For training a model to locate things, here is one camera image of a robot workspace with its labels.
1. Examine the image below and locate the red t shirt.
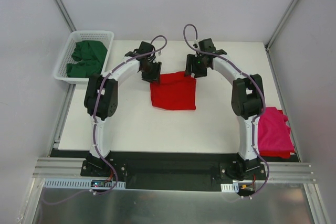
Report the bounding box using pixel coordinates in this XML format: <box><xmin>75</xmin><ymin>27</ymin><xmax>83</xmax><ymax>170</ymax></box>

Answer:
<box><xmin>150</xmin><ymin>71</ymin><xmax>196</xmax><ymax>111</ymax></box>
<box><xmin>258</xmin><ymin>110</ymin><xmax>295</xmax><ymax>159</ymax></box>

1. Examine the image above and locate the white plastic basket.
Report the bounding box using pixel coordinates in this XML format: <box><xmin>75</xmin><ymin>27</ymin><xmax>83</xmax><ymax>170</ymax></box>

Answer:
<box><xmin>53</xmin><ymin>30</ymin><xmax>114</xmax><ymax>84</ymax></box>

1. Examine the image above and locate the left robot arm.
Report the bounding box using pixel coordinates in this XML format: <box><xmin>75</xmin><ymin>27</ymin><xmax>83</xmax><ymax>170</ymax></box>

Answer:
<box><xmin>81</xmin><ymin>41</ymin><xmax>162</xmax><ymax>177</ymax></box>

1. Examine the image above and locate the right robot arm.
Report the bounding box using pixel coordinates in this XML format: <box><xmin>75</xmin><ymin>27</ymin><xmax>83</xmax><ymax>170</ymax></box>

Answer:
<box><xmin>185</xmin><ymin>38</ymin><xmax>266</xmax><ymax>181</ymax></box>

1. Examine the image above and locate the green t shirt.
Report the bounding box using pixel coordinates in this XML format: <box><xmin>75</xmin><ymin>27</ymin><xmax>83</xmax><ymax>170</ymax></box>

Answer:
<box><xmin>66</xmin><ymin>40</ymin><xmax>108</xmax><ymax>78</ymax></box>

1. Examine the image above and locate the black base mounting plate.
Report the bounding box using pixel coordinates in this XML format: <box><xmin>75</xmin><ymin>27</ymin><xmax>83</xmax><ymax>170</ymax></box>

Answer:
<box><xmin>51</xmin><ymin>150</ymin><xmax>266</xmax><ymax>191</ymax></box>

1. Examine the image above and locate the folded red t shirt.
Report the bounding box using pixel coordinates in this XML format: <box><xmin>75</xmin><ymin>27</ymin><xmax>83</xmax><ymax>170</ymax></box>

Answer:
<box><xmin>258</xmin><ymin>110</ymin><xmax>295</xmax><ymax>159</ymax></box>

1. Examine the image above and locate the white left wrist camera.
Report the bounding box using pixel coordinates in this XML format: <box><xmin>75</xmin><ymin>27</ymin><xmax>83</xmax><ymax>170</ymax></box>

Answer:
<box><xmin>156</xmin><ymin>50</ymin><xmax>162</xmax><ymax>57</ymax></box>

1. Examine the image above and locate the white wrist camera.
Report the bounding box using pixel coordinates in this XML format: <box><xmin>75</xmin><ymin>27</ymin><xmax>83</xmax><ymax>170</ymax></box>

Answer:
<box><xmin>156</xmin><ymin>50</ymin><xmax>162</xmax><ymax>57</ymax></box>
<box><xmin>193</xmin><ymin>39</ymin><xmax>199</xmax><ymax>50</ymax></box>

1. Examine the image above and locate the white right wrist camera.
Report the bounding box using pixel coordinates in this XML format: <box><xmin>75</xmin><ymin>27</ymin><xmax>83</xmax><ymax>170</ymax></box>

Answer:
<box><xmin>193</xmin><ymin>39</ymin><xmax>199</xmax><ymax>50</ymax></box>

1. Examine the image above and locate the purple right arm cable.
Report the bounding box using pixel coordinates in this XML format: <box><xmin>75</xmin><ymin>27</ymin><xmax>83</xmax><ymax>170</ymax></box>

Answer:
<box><xmin>183</xmin><ymin>24</ymin><xmax>270</xmax><ymax>204</ymax></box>

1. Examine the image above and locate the right aluminium frame post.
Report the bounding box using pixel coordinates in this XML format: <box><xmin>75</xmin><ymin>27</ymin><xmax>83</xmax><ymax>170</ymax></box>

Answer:
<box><xmin>265</xmin><ymin>0</ymin><xmax>301</xmax><ymax>52</ymax></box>

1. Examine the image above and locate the aluminium frame post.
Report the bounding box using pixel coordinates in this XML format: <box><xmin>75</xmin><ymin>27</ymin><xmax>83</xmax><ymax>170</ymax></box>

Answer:
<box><xmin>39</xmin><ymin>0</ymin><xmax>79</xmax><ymax>32</ymax></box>
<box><xmin>265</xmin><ymin>0</ymin><xmax>301</xmax><ymax>52</ymax></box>

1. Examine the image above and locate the right white cable duct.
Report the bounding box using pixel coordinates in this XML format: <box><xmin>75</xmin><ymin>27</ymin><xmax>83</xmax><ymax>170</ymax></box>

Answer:
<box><xmin>220</xmin><ymin>183</ymin><xmax>239</xmax><ymax>193</ymax></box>

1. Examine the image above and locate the white cable duct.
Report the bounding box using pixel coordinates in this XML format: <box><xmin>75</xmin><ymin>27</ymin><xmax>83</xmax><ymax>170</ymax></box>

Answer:
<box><xmin>44</xmin><ymin>178</ymin><xmax>126</xmax><ymax>190</ymax></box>
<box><xmin>220</xmin><ymin>183</ymin><xmax>239</xmax><ymax>193</ymax></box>

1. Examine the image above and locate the left aluminium frame post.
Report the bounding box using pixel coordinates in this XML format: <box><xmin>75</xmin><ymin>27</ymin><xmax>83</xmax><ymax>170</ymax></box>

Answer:
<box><xmin>39</xmin><ymin>0</ymin><xmax>79</xmax><ymax>32</ymax></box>

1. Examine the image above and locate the aluminium front rail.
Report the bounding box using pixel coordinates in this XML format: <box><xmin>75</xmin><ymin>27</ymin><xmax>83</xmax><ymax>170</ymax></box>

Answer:
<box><xmin>32</xmin><ymin>143</ymin><xmax>318</xmax><ymax>184</ymax></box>

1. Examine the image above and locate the left white cable duct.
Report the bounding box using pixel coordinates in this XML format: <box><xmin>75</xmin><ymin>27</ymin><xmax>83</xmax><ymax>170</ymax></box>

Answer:
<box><xmin>44</xmin><ymin>178</ymin><xmax>126</xmax><ymax>190</ymax></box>

